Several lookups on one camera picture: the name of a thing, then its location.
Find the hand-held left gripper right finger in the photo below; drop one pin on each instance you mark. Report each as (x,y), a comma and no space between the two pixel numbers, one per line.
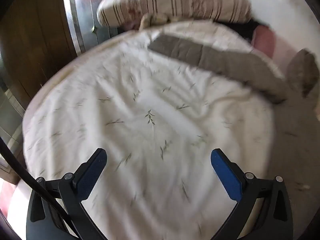
(226,175)

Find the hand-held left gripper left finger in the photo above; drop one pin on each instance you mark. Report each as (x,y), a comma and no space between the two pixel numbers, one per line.
(91,173)

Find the grey-brown padded hooded jacket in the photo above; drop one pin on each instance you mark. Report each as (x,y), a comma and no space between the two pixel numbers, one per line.
(220,62)

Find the white leaf print quilt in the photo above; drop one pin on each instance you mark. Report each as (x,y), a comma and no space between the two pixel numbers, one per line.
(140,120)

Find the pink bolster pillow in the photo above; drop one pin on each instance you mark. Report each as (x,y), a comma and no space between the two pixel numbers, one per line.
(263,41)

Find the brown wooden door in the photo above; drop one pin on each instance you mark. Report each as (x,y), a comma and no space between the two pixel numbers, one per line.
(35,42)

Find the black cloth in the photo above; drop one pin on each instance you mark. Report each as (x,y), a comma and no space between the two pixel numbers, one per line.
(245,27)

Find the cream cloth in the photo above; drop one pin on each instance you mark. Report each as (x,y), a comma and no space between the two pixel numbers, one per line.
(155,20)

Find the striped floral pillow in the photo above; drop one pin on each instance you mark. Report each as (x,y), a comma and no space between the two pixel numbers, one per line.
(180,0)

